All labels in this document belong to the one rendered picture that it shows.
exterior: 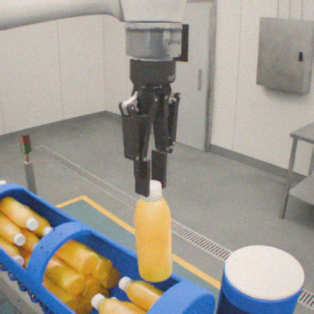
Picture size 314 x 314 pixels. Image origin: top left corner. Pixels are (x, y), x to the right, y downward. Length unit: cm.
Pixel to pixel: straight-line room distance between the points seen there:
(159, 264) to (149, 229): 8
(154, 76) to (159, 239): 30
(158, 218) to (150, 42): 31
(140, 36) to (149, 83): 8
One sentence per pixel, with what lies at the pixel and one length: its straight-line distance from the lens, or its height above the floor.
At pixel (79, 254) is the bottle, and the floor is 119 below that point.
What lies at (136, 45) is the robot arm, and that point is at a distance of 51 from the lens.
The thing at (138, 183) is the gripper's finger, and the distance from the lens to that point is 59.
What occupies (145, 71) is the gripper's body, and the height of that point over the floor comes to 172.
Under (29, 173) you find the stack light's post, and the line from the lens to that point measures 188.
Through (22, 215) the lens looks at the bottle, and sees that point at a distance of 120.
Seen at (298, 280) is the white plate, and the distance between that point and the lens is 117.
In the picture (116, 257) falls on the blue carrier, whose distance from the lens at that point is 110.
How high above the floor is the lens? 178
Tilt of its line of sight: 23 degrees down
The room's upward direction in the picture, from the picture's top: straight up
